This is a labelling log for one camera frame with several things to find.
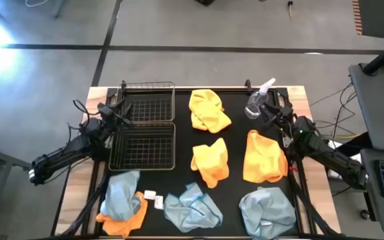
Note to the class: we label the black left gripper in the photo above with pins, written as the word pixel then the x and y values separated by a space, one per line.
pixel 110 115

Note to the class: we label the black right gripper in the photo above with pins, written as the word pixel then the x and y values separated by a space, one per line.
pixel 282 116

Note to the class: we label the yellow microfiber towel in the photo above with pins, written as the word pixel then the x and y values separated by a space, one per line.
pixel 208 111

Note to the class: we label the yellow-orange microfiber towel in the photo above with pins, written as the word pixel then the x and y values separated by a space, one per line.
pixel 212 161

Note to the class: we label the light blue microfiber towel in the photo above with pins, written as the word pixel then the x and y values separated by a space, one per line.
pixel 192 210
pixel 267 213
pixel 120 193

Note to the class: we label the white towel label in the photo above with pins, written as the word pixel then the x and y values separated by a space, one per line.
pixel 150 195
pixel 159 202

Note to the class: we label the deep orange microfiber towel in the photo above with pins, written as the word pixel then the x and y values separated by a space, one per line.
pixel 125 226

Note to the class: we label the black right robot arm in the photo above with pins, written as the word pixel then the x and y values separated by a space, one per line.
pixel 328 153

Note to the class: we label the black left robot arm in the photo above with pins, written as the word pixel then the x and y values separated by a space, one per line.
pixel 62 155

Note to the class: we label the clear plastic spray bottle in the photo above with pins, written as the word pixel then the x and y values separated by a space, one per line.
pixel 255 103

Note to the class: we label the black table mat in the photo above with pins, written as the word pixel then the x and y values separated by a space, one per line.
pixel 235 156

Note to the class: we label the white paper sheet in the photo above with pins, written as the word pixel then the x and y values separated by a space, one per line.
pixel 333 144

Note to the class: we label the black desk leg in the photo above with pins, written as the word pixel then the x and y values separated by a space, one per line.
pixel 358 141

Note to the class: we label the grey desk top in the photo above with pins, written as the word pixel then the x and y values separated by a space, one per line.
pixel 375 110

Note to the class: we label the grey metal furniture leg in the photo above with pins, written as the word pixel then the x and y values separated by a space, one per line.
pixel 58 10

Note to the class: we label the black monitor pole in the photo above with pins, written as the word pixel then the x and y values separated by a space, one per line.
pixel 382 58

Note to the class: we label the black caster wheel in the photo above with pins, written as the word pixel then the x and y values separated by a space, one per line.
pixel 365 215

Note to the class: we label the black orange-striped floor mat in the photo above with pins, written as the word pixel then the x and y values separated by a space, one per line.
pixel 378 16

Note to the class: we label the black aluminium table frame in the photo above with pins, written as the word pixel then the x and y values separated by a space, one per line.
pixel 308 208

